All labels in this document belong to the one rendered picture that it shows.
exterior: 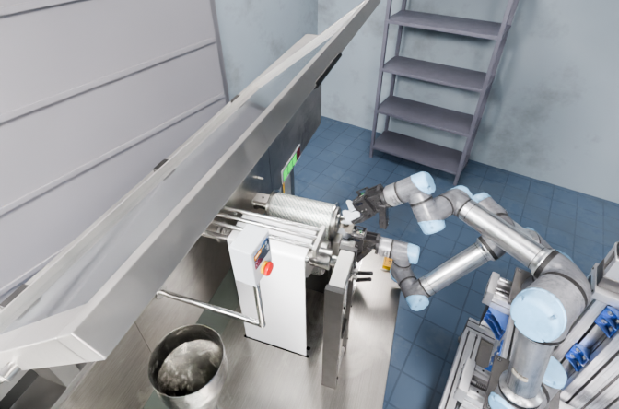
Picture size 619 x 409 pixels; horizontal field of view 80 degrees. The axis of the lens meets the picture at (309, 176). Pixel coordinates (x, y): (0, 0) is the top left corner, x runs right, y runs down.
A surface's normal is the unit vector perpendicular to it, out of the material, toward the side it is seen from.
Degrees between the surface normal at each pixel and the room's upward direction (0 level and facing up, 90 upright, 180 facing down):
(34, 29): 90
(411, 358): 0
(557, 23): 90
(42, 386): 0
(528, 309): 83
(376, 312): 0
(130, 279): 52
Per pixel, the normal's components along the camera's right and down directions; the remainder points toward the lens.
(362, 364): 0.00, -0.79
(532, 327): -0.83, 0.23
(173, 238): 0.74, -0.34
